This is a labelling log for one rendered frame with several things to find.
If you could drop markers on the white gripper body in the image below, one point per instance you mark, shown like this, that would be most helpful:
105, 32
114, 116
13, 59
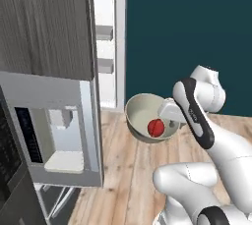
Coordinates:
170, 110

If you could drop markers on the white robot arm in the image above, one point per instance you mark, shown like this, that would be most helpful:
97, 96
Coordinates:
197, 183

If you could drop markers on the red onion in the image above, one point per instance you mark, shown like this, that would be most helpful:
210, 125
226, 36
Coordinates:
156, 128

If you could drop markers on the beige bowl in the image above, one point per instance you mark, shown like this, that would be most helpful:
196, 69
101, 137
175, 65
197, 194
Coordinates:
141, 114

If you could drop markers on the white fridge interior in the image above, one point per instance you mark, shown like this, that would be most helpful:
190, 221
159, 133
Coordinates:
108, 39

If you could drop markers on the grey wood cabinet panel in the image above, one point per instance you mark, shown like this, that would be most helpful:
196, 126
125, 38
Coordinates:
46, 22

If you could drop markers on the dark oven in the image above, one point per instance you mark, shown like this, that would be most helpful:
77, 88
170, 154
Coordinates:
13, 176

